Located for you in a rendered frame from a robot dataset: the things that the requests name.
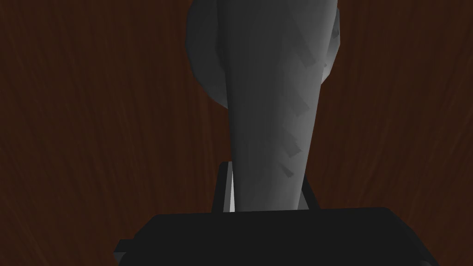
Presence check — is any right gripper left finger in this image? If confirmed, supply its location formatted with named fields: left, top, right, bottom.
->
left=212, top=161, right=236, bottom=214

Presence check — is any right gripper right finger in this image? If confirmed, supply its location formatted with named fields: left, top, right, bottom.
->
left=298, top=173, right=321, bottom=211

